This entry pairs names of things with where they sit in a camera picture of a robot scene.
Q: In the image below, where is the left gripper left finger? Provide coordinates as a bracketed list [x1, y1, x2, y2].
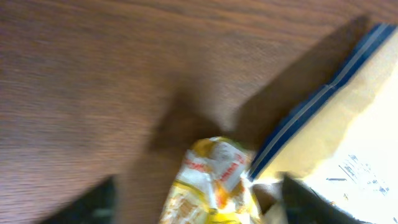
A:
[39, 176, 117, 224]

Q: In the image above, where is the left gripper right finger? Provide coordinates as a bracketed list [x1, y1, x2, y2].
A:
[282, 174, 360, 224]

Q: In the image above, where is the yellow green snack packet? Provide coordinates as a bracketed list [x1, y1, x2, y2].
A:
[159, 136, 262, 224]

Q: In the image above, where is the cream snack bag blue label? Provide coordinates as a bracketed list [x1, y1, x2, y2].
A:
[247, 23, 397, 223]

